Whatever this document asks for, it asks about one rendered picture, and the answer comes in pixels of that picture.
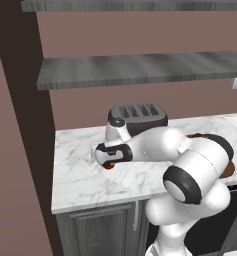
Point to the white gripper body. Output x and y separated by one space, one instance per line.
94 154

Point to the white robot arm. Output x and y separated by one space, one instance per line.
193 163

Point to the red tomato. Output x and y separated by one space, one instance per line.
108 166

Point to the brown wooden cutting board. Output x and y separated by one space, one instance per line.
230 170

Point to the dark grey toaster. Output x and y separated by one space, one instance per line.
140 115

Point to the grey cupboard door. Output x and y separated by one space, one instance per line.
100 230

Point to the dark brown tall side panel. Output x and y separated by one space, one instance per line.
26 100

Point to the grey wooden shelf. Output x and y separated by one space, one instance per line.
133 4
140 68

